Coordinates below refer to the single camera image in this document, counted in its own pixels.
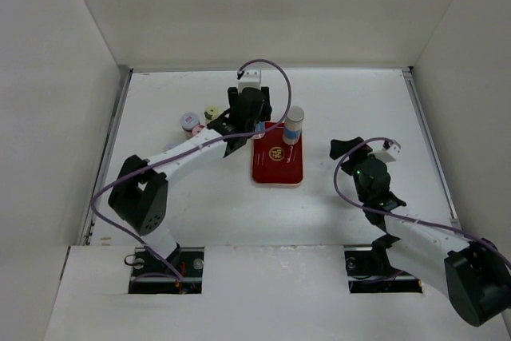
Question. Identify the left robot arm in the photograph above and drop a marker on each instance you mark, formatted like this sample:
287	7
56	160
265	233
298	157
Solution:
140	198

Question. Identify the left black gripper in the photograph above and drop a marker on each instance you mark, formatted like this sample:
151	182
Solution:
263	116

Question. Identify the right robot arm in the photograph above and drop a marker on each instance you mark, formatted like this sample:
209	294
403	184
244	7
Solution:
469	271

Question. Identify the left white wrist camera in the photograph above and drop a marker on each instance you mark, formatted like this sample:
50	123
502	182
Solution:
248	78

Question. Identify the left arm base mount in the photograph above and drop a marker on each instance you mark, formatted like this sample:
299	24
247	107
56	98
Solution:
148	276

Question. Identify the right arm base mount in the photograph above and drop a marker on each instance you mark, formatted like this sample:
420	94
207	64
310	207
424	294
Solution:
369	270

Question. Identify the pink cap bottle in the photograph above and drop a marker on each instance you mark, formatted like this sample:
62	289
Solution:
197	129

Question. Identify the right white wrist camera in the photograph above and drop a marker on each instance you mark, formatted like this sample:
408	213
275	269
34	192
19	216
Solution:
390	152

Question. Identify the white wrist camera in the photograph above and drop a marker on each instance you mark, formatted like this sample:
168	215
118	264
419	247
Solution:
248	78
390	152

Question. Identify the tall jar blue label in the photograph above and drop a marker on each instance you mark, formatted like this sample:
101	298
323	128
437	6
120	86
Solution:
293	124
259	130

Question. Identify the yellow cap bottle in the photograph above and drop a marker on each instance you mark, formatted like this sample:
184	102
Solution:
211	112

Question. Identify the red lacquer tray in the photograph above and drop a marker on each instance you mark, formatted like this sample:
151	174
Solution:
276	163

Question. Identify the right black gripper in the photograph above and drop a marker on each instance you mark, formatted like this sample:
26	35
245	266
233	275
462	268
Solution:
338	146

